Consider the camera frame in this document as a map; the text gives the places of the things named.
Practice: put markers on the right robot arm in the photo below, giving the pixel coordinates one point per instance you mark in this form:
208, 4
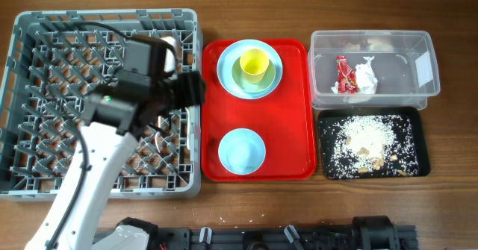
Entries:
374, 232

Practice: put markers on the white napkin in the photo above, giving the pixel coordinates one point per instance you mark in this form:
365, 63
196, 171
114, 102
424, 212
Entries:
366, 80

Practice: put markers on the light blue bowl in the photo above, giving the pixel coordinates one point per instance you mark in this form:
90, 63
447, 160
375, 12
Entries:
242, 151

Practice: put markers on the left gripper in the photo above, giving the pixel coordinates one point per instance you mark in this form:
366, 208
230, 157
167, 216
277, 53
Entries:
187, 86

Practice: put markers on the cream plastic spoon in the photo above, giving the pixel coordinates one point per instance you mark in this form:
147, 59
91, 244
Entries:
190, 128

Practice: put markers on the rice and food scraps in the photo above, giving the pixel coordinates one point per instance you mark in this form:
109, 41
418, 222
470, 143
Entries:
378, 146

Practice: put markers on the red plastic tray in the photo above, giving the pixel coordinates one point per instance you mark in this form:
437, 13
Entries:
283, 119

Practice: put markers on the black plastic tray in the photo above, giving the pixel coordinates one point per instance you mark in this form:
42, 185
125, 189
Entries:
410, 112

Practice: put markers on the yellow plastic cup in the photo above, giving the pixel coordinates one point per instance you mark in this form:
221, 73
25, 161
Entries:
254, 64

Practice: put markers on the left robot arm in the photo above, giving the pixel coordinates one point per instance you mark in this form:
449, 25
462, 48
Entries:
115, 117

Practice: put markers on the large light blue plate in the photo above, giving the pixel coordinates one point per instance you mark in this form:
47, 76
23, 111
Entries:
232, 53

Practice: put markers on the small green plate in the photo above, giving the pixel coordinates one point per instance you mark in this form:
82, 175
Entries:
263, 84

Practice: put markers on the red snack wrapper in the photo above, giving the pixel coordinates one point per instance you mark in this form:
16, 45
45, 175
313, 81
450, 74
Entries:
346, 77

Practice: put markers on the clear plastic bin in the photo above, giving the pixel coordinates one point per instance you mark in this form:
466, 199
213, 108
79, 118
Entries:
403, 62

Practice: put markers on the grey plastic dishwasher rack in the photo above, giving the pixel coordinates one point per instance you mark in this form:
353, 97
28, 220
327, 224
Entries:
55, 57

